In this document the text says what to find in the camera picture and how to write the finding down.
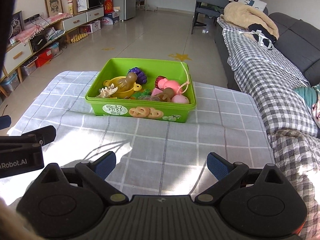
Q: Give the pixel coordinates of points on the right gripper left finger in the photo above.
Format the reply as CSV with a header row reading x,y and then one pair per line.
x,y
93,175

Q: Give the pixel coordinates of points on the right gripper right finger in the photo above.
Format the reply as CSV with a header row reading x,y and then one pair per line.
x,y
229,177

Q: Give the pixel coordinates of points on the beige starfish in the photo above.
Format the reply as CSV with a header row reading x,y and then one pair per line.
x,y
107,92

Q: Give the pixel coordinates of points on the yellow toy pot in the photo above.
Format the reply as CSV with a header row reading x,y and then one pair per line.
x,y
122,95

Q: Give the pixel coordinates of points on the pink toy egg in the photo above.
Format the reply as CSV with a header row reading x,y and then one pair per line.
x,y
180,98

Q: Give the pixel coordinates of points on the brown toy octopus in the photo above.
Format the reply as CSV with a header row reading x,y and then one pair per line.
x,y
126,83

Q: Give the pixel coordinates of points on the pink toy block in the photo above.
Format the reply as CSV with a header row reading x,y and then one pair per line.
x,y
156,91

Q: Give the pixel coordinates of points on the purple toy grapes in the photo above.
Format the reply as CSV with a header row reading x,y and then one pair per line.
x,y
141,76

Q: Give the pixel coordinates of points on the pink pig toy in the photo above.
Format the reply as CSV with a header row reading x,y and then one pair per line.
x,y
162,83

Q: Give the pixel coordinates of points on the grey checked table cloth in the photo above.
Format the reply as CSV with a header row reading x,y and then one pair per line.
x,y
152,157

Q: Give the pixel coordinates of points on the red storage box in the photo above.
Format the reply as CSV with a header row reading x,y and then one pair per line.
x,y
43,57

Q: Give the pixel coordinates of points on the white wooden tv cabinet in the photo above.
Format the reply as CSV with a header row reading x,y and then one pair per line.
x,y
41,34

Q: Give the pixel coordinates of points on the green plastic box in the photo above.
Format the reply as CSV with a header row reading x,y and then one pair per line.
x,y
144,107

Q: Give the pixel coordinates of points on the teal patterned pillow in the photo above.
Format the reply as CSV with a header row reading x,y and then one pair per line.
x,y
310,96

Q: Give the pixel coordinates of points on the black white garment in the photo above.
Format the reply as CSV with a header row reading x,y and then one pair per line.
x,y
262,36

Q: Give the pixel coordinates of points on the dark grey sofa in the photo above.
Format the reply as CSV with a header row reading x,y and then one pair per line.
x,y
297,49

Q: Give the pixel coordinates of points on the framed cartoon picture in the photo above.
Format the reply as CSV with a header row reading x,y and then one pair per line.
x,y
53,7

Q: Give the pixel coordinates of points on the beige blanket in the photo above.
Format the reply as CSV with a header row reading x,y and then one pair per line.
x,y
243,16

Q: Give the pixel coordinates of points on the grey chair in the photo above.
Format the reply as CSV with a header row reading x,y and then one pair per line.
x,y
211,8

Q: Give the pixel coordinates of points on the white deer cushion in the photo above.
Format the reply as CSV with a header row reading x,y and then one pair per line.
x,y
257,4

